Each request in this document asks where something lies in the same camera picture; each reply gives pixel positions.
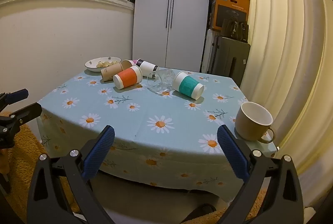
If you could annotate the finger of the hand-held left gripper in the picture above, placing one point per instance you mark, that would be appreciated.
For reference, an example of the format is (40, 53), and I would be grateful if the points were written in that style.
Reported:
(16, 95)
(27, 112)

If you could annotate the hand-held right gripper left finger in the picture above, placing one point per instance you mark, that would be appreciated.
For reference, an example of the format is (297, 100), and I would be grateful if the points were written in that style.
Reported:
(100, 152)

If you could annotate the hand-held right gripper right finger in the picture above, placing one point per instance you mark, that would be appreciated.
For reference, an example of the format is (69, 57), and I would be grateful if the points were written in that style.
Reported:
(232, 153)

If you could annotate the brown paper cup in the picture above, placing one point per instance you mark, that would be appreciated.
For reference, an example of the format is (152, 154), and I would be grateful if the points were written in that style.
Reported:
(109, 73)

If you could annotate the orange banded paper cup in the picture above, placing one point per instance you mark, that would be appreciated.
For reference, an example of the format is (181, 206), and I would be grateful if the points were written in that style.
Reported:
(128, 78)

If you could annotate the teal banded paper cup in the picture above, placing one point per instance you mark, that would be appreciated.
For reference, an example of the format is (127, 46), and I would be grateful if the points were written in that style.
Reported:
(187, 85)

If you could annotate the pink paper cup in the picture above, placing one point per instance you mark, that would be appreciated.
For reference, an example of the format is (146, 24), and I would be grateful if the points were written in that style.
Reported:
(135, 61)

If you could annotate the white black banded paper cup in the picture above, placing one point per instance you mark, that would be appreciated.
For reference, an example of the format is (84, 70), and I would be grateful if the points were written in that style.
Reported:
(148, 67)

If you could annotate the beige ceramic mug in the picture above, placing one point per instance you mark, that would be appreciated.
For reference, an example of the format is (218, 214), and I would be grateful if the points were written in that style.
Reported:
(248, 127)

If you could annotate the orange fluffy rug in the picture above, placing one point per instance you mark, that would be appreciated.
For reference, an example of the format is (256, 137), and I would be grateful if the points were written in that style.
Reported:
(23, 161)

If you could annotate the blue daisy print tablecloth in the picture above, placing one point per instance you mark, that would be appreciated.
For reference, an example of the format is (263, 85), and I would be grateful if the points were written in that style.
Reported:
(156, 101)

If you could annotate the white ceramic bowl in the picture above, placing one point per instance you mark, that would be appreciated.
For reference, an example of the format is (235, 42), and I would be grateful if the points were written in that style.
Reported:
(91, 64)

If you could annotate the pale food pieces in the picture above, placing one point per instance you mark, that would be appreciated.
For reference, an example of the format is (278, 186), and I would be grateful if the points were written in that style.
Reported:
(105, 64)

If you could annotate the clear glass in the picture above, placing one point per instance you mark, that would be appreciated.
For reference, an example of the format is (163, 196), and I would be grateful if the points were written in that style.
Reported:
(161, 81)

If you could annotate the dark grey suitcase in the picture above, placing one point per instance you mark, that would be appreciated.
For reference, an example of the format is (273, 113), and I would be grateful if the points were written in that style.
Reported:
(229, 57)

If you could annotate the white folded board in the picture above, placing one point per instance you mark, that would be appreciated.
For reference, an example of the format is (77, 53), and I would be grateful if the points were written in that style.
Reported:
(206, 52)

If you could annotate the cream curtain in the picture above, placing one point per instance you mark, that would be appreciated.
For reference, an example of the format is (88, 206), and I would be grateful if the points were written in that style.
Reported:
(286, 44)

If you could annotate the dark handbag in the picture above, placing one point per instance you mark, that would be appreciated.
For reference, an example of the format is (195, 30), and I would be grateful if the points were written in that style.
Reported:
(235, 29)

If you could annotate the orange cardboard box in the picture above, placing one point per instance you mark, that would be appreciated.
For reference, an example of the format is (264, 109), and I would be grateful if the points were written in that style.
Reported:
(230, 10)

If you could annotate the white wardrobe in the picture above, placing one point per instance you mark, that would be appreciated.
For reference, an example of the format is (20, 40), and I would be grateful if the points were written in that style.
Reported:
(156, 10)

